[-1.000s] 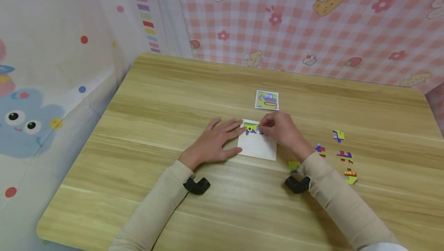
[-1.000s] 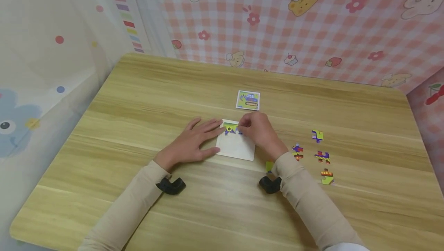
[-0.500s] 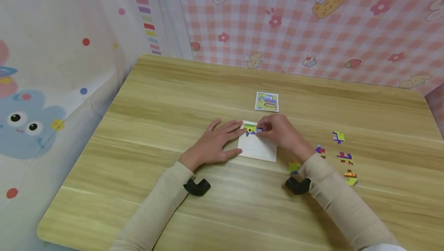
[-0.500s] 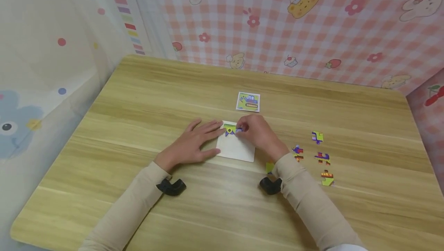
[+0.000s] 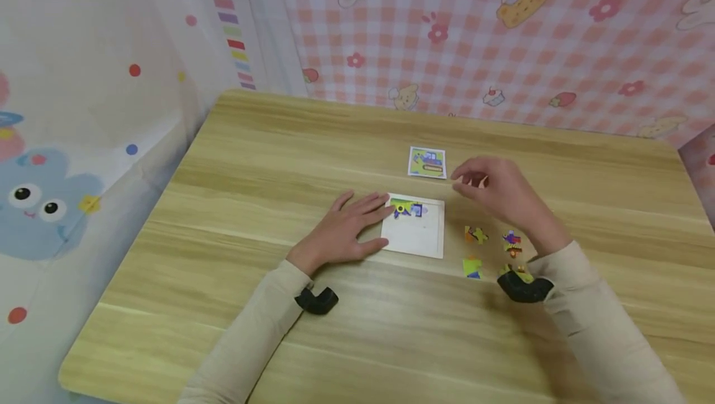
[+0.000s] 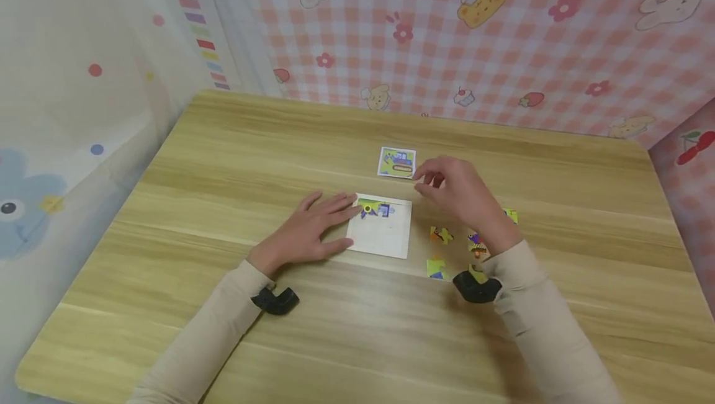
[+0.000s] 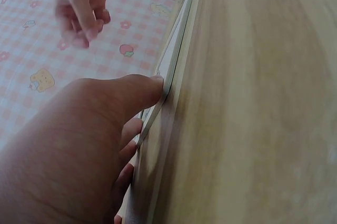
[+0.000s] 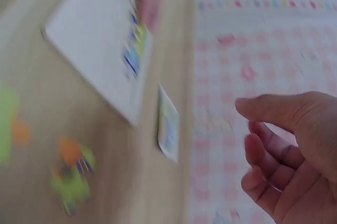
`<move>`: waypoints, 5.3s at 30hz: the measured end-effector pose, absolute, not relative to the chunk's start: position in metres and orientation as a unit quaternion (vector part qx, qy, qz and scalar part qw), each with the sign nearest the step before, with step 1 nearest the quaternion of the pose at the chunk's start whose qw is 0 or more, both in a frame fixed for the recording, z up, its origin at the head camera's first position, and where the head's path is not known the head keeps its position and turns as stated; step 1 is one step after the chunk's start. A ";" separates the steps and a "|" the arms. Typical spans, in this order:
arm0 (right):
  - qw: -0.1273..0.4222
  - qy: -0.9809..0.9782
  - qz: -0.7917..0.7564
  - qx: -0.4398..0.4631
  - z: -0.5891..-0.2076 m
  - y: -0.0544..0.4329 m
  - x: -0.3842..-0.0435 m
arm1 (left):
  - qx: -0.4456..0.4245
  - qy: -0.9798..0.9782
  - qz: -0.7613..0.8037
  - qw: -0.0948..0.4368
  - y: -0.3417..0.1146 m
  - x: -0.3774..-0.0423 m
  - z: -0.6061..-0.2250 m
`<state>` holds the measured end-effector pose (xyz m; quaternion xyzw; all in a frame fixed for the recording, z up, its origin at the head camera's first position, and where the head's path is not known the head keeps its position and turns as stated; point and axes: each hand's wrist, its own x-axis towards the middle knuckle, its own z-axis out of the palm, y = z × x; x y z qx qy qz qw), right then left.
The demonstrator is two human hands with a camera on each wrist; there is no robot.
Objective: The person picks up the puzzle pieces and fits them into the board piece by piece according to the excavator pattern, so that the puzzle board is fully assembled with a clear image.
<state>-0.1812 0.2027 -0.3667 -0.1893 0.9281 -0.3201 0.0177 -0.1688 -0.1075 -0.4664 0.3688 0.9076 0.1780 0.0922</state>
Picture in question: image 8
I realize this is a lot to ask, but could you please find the person's right hand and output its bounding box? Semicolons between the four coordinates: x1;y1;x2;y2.
235;91;337;224

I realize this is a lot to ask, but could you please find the white puzzle board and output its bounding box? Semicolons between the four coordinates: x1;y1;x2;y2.
41;0;155;127

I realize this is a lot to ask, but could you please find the green and orange puzzle piece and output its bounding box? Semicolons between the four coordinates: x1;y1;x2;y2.
0;83;31;165
50;138;96;216

